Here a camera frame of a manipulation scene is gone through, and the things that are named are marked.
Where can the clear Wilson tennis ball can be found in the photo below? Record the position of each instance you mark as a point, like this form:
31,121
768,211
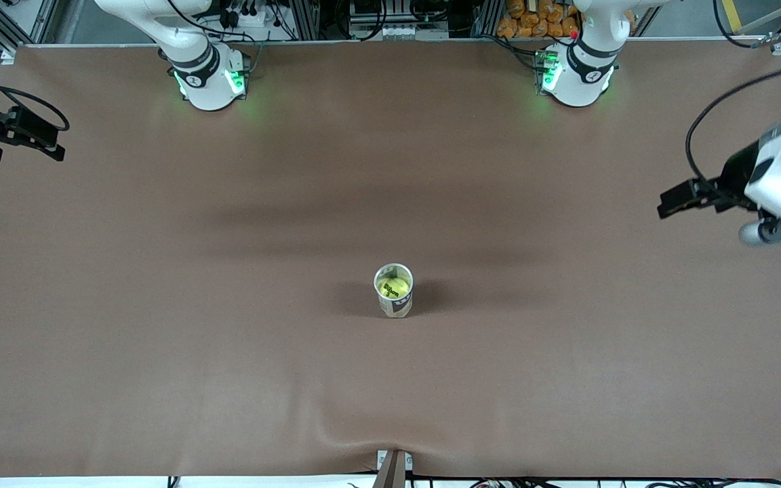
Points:
397,308

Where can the white power strip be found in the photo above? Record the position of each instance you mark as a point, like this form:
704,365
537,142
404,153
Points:
255,19

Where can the white terminal strip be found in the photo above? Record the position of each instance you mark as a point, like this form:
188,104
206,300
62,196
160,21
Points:
397,31

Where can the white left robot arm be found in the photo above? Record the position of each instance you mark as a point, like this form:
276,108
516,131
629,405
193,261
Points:
584,68

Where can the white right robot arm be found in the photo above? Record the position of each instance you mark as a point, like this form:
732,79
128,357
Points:
207,88

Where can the brown table mat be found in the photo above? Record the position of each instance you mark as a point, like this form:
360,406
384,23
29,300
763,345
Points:
228,203

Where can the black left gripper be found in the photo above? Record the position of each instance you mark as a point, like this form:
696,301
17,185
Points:
737,171

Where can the pile of orange lumpy items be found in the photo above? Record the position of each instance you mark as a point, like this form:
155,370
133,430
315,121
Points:
533,24

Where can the aluminium rack profile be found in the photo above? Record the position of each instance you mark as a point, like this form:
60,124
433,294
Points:
485,19
304,20

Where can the table edge clamp bracket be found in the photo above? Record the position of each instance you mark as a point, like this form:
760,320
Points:
392,471

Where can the yellow Wilson tennis ball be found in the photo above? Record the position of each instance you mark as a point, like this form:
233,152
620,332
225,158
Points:
394,288

